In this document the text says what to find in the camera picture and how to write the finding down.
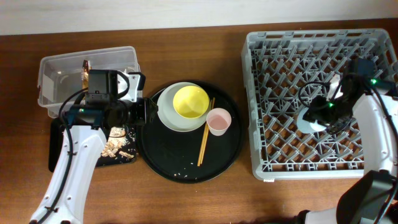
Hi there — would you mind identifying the blue plastic cup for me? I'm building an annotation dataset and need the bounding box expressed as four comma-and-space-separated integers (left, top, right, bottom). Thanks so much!
296, 108, 326, 134

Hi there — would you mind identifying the food scraps pile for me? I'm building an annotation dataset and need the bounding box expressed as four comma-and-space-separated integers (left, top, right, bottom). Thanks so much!
101, 127, 136, 160

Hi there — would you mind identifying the yellow bowl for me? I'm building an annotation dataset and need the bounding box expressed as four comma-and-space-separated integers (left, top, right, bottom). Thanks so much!
173, 86, 210, 119

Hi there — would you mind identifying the pink plastic cup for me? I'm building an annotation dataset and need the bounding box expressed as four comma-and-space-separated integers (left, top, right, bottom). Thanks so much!
206, 108, 232, 136

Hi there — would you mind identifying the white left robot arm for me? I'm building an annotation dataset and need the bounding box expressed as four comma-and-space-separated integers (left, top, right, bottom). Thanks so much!
30, 98, 158, 223

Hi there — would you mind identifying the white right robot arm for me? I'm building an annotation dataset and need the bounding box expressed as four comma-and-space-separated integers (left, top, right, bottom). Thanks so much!
294, 58, 397, 224

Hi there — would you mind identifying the grey plastic dishwasher rack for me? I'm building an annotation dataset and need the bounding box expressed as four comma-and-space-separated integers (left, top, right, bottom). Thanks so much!
241, 29, 397, 181

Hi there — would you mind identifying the clear plastic waste bin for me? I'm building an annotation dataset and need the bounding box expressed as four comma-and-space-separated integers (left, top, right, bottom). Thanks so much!
37, 46, 141, 118

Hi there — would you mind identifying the black rectangular tray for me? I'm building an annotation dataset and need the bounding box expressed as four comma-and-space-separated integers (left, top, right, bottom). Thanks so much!
49, 118, 138, 172

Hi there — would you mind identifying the pale green plate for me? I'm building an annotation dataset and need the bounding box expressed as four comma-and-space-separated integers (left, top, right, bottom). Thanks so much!
157, 82, 210, 133

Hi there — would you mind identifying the gold foil wrapper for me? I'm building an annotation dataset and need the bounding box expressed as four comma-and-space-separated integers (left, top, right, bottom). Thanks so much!
81, 60, 91, 88

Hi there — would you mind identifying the round black tray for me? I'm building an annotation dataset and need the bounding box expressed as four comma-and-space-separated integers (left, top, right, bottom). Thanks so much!
136, 81, 244, 184

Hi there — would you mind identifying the wooden chopstick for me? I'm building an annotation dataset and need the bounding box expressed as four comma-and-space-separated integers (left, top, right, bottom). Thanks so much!
197, 96, 216, 167
199, 99, 215, 165

